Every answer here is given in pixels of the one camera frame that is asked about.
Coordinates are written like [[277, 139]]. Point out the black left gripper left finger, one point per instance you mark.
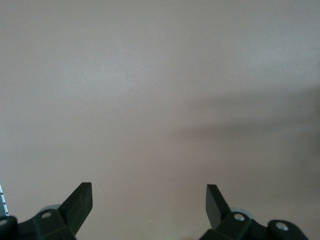
[[72, 212]]

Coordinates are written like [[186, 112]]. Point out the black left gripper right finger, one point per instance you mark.
[[217, 215]]

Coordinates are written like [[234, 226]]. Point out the aluminium table frame rail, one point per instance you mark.
[[3, 200]]

